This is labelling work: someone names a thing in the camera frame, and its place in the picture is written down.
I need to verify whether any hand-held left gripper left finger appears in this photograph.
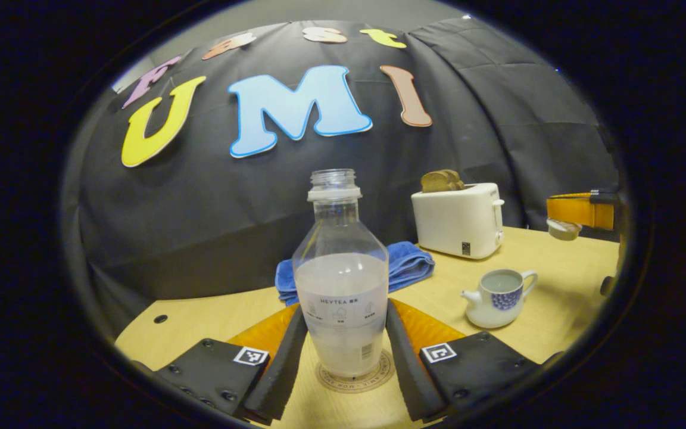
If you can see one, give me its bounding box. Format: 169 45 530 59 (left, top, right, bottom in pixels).
132 304 309 425

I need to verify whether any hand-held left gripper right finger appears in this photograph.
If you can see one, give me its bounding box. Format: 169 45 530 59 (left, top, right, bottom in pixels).
385 298 564 424

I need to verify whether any round cork coaster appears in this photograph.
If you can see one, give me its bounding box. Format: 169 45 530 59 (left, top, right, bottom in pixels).
316 349 395 394

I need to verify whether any white blue teacup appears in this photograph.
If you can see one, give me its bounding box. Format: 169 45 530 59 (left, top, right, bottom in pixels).
461 269 539 329

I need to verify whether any clear plastic water bottle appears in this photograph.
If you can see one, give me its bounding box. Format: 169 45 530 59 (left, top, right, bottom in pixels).
292 169 390 378

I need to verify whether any folded blue towel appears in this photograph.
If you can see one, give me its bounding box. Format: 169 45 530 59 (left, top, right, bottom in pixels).
275 241 436 307

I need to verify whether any white toaster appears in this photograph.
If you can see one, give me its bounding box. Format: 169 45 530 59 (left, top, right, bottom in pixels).
411 182 506 260

